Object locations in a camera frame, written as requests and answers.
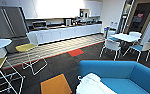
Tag steel microwave oven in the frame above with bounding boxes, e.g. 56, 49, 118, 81
31, 20, 48, 30

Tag white chair with teal seat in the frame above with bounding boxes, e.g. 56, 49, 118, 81
122, 40, 150, 63
107, 30, 121, 43

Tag stainless steel refrigerator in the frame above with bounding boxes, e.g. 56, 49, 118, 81
0, 5, 29, 55

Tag white dining table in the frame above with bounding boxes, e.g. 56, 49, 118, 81
110, 32, 142, 57

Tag blue waste bin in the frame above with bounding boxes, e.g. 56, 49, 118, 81
103, 26, 112, 39

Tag white kitchen wall cabinets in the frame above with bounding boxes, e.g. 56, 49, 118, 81
18, 0, 104, 20

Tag white shirt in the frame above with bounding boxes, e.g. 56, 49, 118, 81
75, 72, 119, 94

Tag white dining chair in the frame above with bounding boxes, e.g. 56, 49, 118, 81
127, 30, 143, 40
98, 38, 123, 62

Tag blue sofa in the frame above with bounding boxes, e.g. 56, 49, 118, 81
77, 59, 150, 94

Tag wooden framed glass door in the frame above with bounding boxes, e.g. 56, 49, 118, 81
124, 0, 150, 35

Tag white kitchen base cabinets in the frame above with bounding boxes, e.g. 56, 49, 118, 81
25, 22, 104, 47

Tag yellow seat wire stool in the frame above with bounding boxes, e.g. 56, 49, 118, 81
14, 30, 50, 77

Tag black coffee machine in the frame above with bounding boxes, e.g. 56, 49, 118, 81
78, 7, 92, 20

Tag silver countertop appliance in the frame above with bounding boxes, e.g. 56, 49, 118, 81
64, 17, 74, 27

